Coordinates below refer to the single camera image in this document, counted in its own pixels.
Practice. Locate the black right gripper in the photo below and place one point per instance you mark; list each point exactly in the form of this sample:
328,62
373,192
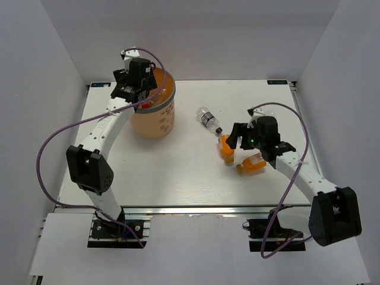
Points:
238,130

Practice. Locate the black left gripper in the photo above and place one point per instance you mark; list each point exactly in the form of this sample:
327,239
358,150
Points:
120,76

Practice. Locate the small clear bottle black label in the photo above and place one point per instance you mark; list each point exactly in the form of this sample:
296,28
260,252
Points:
209,121

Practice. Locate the orange juice bottle with barcode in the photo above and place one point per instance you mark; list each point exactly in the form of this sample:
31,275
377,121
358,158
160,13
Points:
251,164

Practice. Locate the clear bottle red label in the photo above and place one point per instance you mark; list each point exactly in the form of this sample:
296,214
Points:
146,105

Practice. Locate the clear bottle with blue label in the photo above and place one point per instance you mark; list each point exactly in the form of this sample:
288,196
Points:
263,112

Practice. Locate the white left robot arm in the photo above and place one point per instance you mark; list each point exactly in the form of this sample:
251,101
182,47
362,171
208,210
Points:
87,162

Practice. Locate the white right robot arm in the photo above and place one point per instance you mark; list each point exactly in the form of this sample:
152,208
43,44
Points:
334,215

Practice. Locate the orange cylindrical bin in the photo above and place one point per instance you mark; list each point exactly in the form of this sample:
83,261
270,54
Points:
158,120

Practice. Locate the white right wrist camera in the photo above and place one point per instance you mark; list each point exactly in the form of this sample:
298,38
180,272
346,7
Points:
252,115

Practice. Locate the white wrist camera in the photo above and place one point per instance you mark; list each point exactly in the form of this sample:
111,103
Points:
128,56
252,115

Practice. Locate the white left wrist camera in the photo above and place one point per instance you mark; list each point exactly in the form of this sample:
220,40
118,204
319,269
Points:
128,56

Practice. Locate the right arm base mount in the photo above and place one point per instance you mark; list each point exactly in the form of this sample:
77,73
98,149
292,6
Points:
276,237

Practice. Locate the aluminium table front rail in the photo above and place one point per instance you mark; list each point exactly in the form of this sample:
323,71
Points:
214,209

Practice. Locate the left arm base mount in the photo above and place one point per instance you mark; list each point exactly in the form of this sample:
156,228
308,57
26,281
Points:
106,235

